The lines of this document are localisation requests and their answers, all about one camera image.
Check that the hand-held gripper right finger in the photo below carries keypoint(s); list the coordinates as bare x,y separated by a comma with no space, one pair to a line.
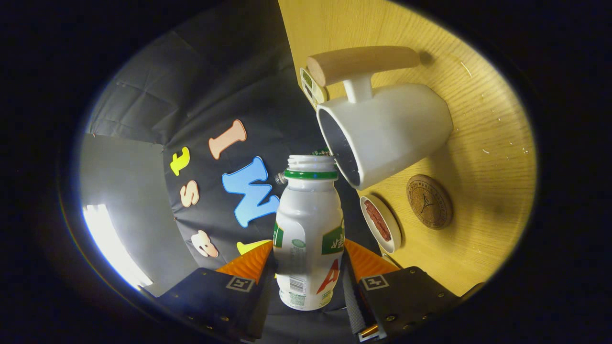
354,306

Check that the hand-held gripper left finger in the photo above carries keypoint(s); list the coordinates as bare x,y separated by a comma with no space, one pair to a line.
210,298

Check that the white juice bottle green label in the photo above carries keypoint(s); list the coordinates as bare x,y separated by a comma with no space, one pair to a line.
306,224

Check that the round cork coaster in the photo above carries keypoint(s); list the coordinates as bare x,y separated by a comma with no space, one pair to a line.
429,201

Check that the clear plastic water bottle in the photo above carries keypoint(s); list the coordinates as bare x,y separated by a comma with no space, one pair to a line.
280,178

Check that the white round plate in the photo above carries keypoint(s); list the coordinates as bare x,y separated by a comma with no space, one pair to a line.
390,246

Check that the red sausage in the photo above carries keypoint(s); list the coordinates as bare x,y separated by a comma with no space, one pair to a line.
382,227
371,214

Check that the wooden table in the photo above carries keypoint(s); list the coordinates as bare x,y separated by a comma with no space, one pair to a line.
487,191

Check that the black backdrop cloth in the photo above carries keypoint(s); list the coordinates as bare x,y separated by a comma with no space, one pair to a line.
215,81

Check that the white divided bean dish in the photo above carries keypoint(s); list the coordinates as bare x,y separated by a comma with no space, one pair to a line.
308,89

